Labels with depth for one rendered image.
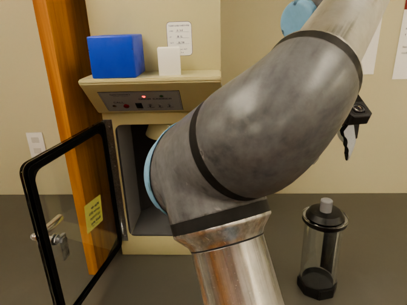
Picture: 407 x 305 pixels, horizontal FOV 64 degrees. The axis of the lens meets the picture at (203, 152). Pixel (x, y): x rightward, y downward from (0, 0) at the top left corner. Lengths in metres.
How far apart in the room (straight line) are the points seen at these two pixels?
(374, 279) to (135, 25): 0.93
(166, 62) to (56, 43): 0.25
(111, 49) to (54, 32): 0.14
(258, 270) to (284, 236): 0.82
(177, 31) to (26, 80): 0.81
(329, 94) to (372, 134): 1.19
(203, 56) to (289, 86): 0.58
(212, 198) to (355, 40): 0.21
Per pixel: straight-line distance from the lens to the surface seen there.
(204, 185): 0.32
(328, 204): 0.85
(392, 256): 1.20
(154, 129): 0.95
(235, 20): 1.27
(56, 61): 0.84
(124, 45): 0.76
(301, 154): 0.28
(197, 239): 0.35
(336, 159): 1.46
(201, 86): 0.75
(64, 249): 0.79
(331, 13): 0.40
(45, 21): 0.84
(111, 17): 0.88
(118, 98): 0.82
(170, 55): 0.77
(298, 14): 0.64
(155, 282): 1.01
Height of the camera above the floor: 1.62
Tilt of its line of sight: 22 degrees down
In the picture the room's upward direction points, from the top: 2 degrees counter-clockwise
